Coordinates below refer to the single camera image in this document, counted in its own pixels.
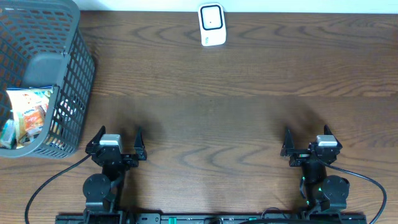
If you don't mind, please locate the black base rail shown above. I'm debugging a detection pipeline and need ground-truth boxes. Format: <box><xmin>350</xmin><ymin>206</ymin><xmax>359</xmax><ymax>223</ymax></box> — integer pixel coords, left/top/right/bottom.
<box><xmin>55</xmin><ymin>213</ymin><xmax>366</xmax><ymax>224</ymax></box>

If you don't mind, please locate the white barcode scanner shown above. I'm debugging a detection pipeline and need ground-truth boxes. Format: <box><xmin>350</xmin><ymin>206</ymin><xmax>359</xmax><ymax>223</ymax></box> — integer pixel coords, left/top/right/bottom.
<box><xmin>198</xmin><ymin>2</ymin><xmax>226</xmax><ymax>47</ymax></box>

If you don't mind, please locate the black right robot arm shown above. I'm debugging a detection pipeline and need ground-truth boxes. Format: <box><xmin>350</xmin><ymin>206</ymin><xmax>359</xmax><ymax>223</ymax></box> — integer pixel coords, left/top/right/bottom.
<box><xmin>280</xmin><ymin>126</ymin><xmax>349</xmax><ymax>219</ymax></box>

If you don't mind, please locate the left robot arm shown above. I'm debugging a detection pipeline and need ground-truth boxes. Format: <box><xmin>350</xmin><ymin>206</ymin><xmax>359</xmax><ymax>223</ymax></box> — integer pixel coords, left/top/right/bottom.
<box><xmin>83</xmin><ymin>126</ymin><xmax>147</xmax><ymax>224</ymax></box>

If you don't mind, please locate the orange tissue pack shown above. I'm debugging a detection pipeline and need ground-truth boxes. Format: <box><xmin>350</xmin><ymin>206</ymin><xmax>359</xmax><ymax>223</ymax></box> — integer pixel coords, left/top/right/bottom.
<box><xmin>22</xmin><ymin>106</ymin><xmax>45</xmax><ymax>135</ymax></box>

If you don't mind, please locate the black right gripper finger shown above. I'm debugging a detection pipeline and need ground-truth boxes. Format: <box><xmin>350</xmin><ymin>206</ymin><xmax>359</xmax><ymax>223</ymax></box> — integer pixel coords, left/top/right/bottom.
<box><xmin>323</xmin><ymin>124</ymin><xmax>343</xmax><ymax>148</ymax></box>
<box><xmin>280</xmin><ymin>128</ymin><xmax>295</xmax><ymax>156</ymax></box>

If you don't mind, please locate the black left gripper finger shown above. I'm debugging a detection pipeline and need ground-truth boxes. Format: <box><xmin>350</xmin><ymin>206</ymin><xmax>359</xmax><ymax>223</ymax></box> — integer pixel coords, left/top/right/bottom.
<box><xmin>134</xmin><ymin>127</ymin><xmax>147</xmax><ymax>155</ymax></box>
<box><xmin>85</xmin><ymin>126</ymin><xmax>106</xmax><ymax>152</ymax></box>

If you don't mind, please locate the grey plastic mesh basket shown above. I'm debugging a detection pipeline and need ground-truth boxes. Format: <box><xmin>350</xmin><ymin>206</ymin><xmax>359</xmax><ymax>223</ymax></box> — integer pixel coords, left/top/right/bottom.
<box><xmin>1</xmin><ymin>0</ymin><xmax>96</xmax><ymax>159</ymax></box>

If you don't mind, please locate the yellow snack chip bag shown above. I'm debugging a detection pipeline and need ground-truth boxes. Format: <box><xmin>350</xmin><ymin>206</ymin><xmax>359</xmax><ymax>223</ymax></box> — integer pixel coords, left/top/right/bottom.
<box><xmin>6</xmin><ymin>86</ymin><xmax>53</xmax><ymax>149</ymax></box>

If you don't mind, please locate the teal tissue pack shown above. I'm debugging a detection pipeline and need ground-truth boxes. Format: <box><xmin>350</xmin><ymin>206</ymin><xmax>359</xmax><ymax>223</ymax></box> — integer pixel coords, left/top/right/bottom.
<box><xmin>1</xmin><ymin>119</ymin><xmax>16</xmax><ymax>149</ymax></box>

